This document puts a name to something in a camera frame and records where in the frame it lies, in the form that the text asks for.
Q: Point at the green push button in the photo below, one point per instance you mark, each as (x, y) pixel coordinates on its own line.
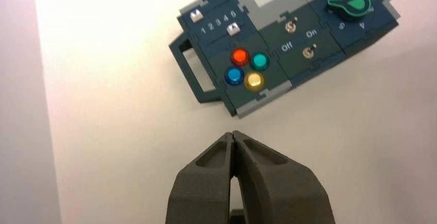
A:
(260, 61)

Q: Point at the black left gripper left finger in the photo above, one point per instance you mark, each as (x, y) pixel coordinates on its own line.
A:
(204, 188)

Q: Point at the yellow push button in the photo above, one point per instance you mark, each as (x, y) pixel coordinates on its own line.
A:
(254, 81)

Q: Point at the blue grey control box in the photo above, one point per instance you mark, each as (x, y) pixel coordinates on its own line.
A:
(300, 69)

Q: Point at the green rotary knob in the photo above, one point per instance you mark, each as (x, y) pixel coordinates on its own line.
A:
(351, 5)

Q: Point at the metal toggle switch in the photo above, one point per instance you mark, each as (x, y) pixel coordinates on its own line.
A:
(308, 52)
(291, 27)

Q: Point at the blue push button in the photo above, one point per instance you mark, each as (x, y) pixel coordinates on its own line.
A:
(234, 75)

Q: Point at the white slider knob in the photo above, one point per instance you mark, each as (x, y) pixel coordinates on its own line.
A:
(196, 15)
(233, 29)

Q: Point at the red push button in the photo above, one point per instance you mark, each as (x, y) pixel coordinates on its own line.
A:
(240, 57)

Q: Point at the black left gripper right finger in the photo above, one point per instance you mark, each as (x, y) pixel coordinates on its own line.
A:
(280, 195)

